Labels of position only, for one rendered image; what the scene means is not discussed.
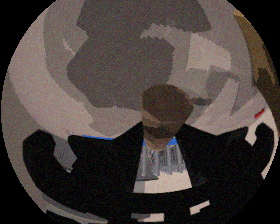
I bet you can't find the brown-handled metal tool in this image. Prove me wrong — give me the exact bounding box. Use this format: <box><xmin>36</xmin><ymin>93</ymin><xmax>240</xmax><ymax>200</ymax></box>
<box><xmin>140</xmin><ymin>84</ymin><xmax>194</xmax><ymax>154</ymax></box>

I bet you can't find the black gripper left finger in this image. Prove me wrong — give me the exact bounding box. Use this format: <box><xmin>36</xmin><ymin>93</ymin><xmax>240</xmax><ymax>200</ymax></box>
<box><xmin>67</xmin><ymin>121</ymin><xmax>144</xmax><ymax>192</ymax></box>

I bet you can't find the blue tape strip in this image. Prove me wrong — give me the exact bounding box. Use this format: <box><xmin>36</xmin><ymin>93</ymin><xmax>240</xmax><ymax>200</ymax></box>
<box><xmin>95</xmin><ymin>137</ymin><xmax>177</xmax><ymax>146</ymax></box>

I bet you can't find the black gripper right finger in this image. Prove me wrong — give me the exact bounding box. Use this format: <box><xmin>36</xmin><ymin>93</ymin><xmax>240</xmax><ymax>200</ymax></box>
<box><xmin>175</xmin><ymin>123</ymin><xmax>249</xmax><ymax>187</ymax></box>

